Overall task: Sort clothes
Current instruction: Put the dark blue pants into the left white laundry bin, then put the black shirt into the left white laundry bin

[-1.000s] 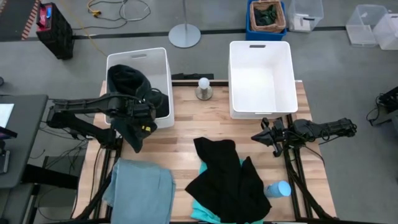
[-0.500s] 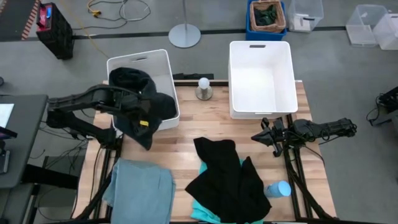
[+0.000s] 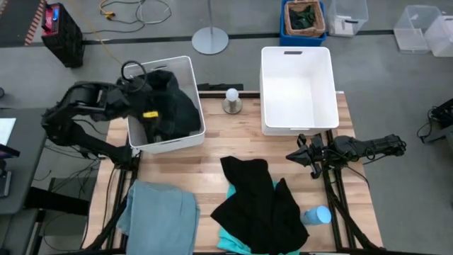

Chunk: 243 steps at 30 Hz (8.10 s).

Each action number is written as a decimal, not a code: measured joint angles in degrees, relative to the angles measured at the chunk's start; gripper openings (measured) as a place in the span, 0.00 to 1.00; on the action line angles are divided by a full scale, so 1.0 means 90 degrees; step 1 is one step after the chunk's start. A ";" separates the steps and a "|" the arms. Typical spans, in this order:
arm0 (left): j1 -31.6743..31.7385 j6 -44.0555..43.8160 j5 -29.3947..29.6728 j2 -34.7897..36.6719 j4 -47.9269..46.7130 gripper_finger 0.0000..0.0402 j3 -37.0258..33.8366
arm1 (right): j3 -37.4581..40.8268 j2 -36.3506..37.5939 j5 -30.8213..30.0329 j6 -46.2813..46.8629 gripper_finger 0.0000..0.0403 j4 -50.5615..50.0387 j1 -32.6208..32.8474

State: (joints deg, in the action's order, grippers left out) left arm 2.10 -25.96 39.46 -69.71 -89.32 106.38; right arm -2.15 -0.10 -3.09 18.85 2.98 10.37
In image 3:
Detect white paper sheet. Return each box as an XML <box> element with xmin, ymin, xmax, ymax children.
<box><xmin>0</xmin><ymin>118</ymin><xmax>17</xmax><ymax>146</ymax></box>

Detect black garment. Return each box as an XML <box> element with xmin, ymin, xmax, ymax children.
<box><xmin>139</xmin><ymin>69</ymin><xmax>202</xmax><ymax>145</ymax></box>
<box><xmin>210</xmin><ymin>155</ymin><xmax>310</xmax><ymax>255</ymax></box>

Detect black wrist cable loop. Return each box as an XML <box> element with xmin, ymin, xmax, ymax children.
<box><xmin>120</xmin><ymin>59</ymin><xmax>148</xmax><ymax>94</ymax></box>

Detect white mesh laundry basket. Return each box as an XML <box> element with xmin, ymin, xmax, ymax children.
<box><xmin>122</xmin><ymin>55</ymin><xmax>207</xmax><ymax>154</ymax></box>
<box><xmin>260</xmin><ymin>46</ymin><xmax>340</xmax><ymax>137</ymax></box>

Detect grey floor cables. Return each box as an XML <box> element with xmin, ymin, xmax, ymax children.
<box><xmin>83</xmin><ymin>0</ymin><xmax>173</xmax><ymax>35</ymax></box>

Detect blue plastic crate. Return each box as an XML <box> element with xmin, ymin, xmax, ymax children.
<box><xmin>279</xmin><ymin>0</ymin><xmax>328</xmax><ymax>47</ymax></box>

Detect yellow cable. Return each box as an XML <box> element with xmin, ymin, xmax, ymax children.
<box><xmin>69</xmin><ymin>0</ymin><xmax>125</xmax><ymax>67</ymax></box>

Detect black box with red top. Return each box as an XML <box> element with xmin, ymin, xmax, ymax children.
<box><xmin>40</xmin><ymin>2</ymin><xmax>86</xmax><ymax>69</ymax></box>

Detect black mat with striped edge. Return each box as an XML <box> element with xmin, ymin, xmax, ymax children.
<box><xmin>0</xmin><ymin>0</ymin><xmax>47</xmax><ymax>47</ymax></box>

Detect dark green clothes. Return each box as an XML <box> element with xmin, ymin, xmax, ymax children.
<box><xmin>289</xmin><ymin>4</ymin><xmax>316</xmax><ymax>30</ymax></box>

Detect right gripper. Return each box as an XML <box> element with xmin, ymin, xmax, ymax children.
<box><xmin>285</xmin><ymin>133</ymin><xmax>336</xmax><ymax>179</ymax></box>

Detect white bulb brass lamp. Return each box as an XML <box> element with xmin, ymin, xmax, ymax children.
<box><xmin>222</xmin><ymin>87</ymin><xmax>243</xmax><ymax>115</ymax></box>

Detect wicker basket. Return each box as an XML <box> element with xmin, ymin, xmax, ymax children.
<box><xmin>284</xmin><ymin>0</ymin><xmax>326</xmax><ymax>38</ymax></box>

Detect grey round floor stand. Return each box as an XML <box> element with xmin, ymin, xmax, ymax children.
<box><xmin>191</xmin><ymin>0</ymin><xmax>230</xmax><ymax>56</ymax></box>

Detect grey desk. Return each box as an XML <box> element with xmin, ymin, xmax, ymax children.
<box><xmin>0</xmin><ymin>108</ymin><xmax>49</xmax><ymax>215</ymax></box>

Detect light blue spray bottle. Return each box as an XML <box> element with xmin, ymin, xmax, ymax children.
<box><xmin>299</xmin><ymin>205</ymin><xmax>333</xmax><ymax>226</ymax></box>

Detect teal garment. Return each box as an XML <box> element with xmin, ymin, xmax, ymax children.
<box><xmin>216</xmin><ymin>180</ymin><xmax>302</xmax><ymax>255</ymax></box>

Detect grey-blue cloth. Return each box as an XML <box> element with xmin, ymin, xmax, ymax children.
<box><xmin>116</xmin><ymin>179</ymin><xmax>201</xmax><ymax>255</ymax></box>

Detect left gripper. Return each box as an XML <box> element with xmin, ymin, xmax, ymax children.
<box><xmin>115</xmin><ymin>76</ymin><xmax>160</xmax><ymax>123</ymax></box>

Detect black equipment with cables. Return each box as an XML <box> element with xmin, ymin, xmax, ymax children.
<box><xmin>416</xmin><ymin>98</ymin><xmax>453</xmax><ymax>145</ymax></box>

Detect clear plastic bin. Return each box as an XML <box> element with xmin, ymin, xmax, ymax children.
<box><xmin>423</xmin><ymin>14</ymin><xmax>453</xmax><ymax>58</ymax></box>
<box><xmin>326</xmin><ymin>0</ymin><xmax>369</xmax><ymax>38</ymax></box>
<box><xmin>393</xmin><ymin>4</ymin><xmax>442</xmax><ymax>55</ymax></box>

